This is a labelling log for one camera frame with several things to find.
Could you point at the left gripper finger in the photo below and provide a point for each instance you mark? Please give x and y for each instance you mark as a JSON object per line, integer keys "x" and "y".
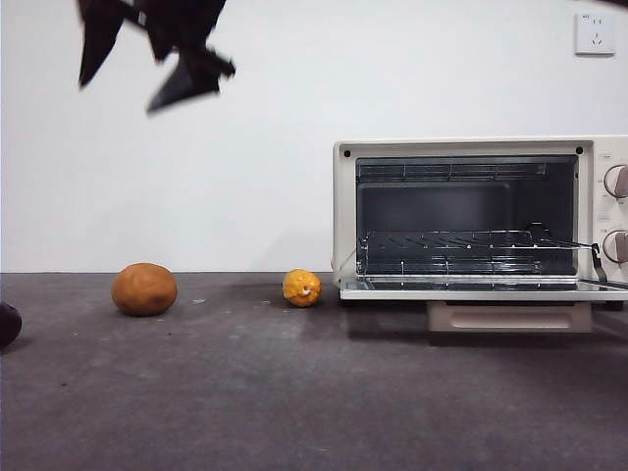
{"x": 100, "y": 34}
{"x": 189, "y": 86}

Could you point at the brown potato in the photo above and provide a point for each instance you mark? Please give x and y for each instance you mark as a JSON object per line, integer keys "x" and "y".
{"x": 143, "y": 289}

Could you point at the cream glass oven door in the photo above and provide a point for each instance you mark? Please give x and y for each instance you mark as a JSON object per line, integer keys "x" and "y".
{"x": 441, "y": 294}

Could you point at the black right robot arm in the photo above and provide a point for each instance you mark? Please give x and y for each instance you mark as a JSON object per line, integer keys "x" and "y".
{"x": 620, "y": 1}

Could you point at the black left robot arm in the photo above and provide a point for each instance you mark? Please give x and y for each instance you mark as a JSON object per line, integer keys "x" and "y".
{"x": 181, "y": 24}

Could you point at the cream toaster oven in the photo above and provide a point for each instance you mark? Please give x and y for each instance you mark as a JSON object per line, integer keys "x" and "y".
{"x": 343, "y": 196}

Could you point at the large beige oven knob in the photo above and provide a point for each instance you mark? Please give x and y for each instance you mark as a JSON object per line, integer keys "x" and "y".
{"x": 619, "y": 181}

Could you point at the small beige oven knob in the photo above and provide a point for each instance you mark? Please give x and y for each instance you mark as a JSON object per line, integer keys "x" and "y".
{"x": 618, "y": 245}

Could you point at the dark purple eggplant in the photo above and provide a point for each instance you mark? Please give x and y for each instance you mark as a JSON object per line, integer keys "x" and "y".
{"x": 9, "y": 326}

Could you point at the white wall socket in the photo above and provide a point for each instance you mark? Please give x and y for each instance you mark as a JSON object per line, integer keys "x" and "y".
{"x": 594, "y": 34}

